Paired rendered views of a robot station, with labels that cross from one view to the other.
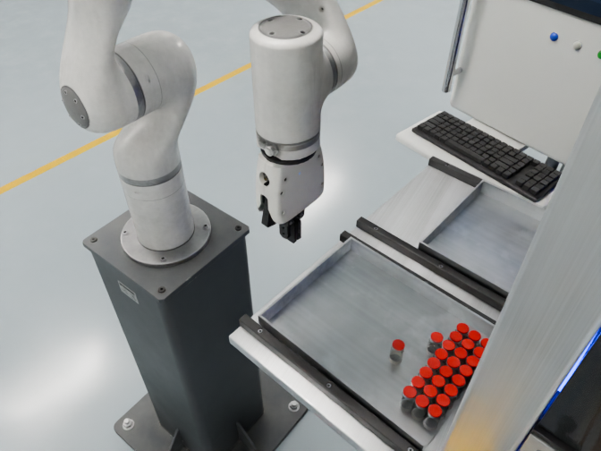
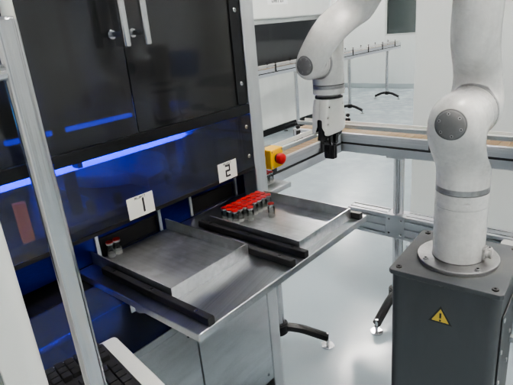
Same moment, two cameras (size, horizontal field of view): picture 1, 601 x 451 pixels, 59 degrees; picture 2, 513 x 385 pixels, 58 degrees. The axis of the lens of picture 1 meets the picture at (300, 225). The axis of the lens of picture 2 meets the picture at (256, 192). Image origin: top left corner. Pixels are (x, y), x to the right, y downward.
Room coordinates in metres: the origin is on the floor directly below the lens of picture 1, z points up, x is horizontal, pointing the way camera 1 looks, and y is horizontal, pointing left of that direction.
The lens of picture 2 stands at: (1.84, -0.19, 1.45)
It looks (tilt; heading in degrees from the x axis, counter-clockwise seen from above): 20 degrees down; 180
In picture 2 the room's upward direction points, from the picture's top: 5 degrees counter-clockwise
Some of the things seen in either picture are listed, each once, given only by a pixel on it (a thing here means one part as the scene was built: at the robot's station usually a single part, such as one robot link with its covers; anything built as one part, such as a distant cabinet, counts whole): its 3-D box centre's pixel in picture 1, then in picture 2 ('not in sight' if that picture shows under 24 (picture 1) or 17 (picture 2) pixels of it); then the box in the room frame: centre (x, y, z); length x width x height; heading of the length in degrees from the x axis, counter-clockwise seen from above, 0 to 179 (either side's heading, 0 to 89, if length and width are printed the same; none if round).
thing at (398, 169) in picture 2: not in sight; (398, 230); (-0.21, 0.46, 0.46); 0.09 x 0.09 x 0.77; 48
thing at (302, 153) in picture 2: not in sight; (287, 153); (-0.11, -0.06, 0.92); 0.69 x 0.16 x 0.16; 138
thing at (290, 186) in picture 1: (289, 172); (329, 112); (0.58, 0.02, 1.21); 0.10 x 0.08 x 0.11; 138
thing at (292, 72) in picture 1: (289, 77); (327, 58); (0.58, 0.01, 1.35); 0.09 x 0.08 x 0.13; 140
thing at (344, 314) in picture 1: (380, 329); (279, 217); (0.53, -0.14, 0.90); 0.34 x 0.26 x 0.04; 48
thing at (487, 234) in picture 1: (527, 253); (169, 253); (0.71, -0.45, 0.90); 0.34 x 0.26 x 0.04; 48
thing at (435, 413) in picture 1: (459, 382); (242, 205); (0.43, -0.25, 0.90); 0.18 x 0.02 x 0.05; 138
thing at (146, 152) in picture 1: (150, 104); (461, 143); (0.83, 0.27, 1.16); 0.19 x 0.12 x 0.24; 140
